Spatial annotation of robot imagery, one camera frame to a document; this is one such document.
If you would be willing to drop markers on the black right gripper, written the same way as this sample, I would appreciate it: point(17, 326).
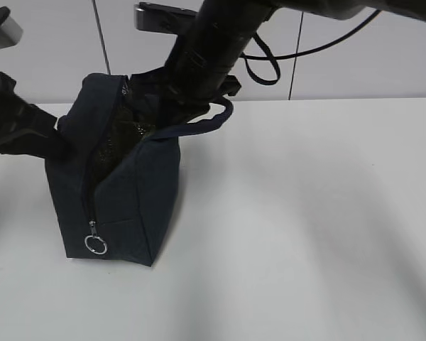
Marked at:
point(196, 73)

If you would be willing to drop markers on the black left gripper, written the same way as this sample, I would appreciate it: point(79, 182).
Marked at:
point(43, 140)

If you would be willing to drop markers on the dark navy fabric bag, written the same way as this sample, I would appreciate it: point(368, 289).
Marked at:
point(114, 195)

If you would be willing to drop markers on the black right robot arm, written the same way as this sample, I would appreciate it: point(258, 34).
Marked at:
point(222, 32)

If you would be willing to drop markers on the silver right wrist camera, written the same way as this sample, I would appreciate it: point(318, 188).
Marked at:
point(156, 18)

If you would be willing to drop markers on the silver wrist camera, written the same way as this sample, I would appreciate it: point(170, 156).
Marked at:
point(156, 18)
point(10, 32)

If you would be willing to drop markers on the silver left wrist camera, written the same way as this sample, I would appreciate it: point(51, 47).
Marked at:
point(10, 32)

